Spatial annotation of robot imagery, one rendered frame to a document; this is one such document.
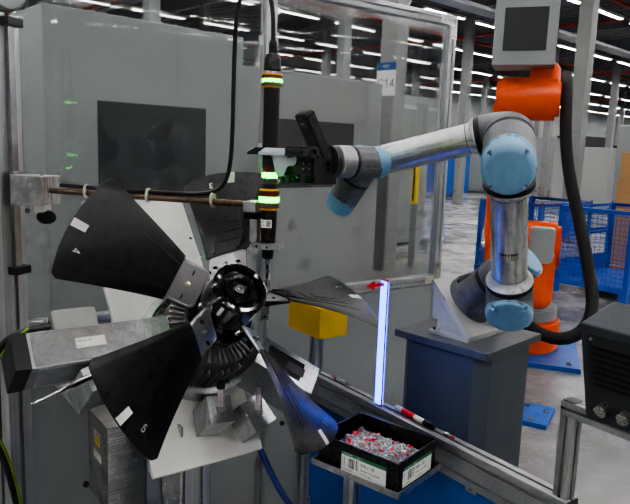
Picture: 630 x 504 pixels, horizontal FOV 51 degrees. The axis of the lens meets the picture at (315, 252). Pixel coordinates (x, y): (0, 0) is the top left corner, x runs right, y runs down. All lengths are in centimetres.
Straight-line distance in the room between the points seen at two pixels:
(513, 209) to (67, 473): 149
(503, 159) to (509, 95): 376
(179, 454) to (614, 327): 89
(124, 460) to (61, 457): 48
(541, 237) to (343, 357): 274
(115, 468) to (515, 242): 109
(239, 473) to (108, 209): 135
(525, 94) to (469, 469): 395
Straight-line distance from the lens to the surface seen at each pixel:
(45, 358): 136
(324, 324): 184
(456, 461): 158
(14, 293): 183
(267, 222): 140
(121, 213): 138
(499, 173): 147
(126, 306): 157
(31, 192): 171
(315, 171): 144
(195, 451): 149
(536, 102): 520
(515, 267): 164
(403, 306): 273
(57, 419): 212
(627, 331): 121
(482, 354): 178
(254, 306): 134
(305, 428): 131
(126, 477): 174
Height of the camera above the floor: 151
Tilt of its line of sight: 9 degrees down
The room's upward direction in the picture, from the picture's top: 2 degrees clockwise
